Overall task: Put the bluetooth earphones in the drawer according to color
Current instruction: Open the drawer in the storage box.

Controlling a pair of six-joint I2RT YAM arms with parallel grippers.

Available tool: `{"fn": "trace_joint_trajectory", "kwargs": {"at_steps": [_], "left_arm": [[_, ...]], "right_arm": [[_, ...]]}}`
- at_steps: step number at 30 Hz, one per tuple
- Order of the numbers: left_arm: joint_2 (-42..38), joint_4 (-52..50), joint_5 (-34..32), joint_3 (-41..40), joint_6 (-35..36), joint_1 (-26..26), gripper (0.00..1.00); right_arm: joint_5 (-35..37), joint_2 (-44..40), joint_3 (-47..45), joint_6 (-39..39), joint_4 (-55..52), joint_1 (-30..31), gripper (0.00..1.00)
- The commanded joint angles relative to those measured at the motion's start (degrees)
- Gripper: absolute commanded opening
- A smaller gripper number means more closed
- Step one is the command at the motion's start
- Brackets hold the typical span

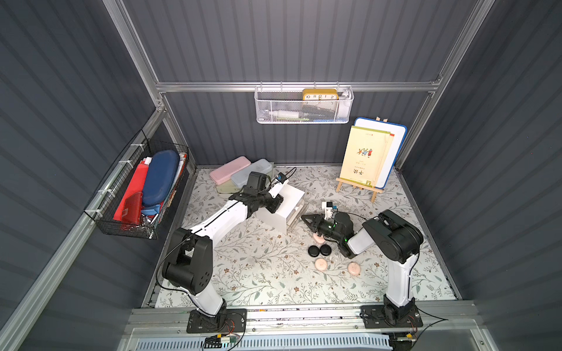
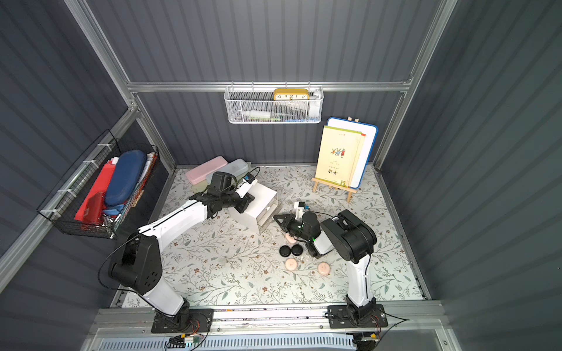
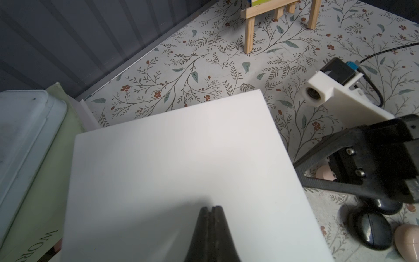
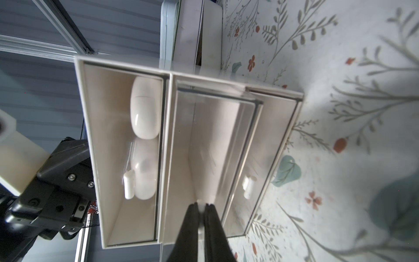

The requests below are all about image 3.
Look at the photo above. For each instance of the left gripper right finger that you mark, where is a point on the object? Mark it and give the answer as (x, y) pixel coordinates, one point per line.
(223, 248)

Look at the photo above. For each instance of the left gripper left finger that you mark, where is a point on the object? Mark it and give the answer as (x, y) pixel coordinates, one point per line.
(200, 249)

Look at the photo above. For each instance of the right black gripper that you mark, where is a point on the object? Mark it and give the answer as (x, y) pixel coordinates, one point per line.
(379, 161)

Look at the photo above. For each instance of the pink earphone case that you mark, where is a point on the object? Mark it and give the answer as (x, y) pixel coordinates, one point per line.
(407, 242)
(324, 172)

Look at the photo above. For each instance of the white drawer cabinet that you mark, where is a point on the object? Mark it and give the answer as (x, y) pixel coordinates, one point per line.
(136, 188)

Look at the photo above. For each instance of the black earphone case middle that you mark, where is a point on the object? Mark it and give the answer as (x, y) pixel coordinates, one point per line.
(383, 206)

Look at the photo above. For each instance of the black earphone case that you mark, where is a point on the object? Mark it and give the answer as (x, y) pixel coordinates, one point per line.
(370, 228)
(383, 206)

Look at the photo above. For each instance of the black earphone case left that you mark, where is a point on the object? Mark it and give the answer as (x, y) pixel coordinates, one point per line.
(370, 228)

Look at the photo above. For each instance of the green book box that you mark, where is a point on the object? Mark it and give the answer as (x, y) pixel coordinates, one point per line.
(39, 223)

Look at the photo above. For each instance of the wooden easel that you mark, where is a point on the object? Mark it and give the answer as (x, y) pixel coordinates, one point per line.
(279, 7)

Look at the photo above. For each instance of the yellow booklet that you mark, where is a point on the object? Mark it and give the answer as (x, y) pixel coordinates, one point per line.
(253, 3)

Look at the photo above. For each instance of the grey-blue pencil case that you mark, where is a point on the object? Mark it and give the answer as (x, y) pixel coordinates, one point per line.
(30, 120)

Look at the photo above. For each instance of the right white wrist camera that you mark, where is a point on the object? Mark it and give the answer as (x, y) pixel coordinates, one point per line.
(334, 88)

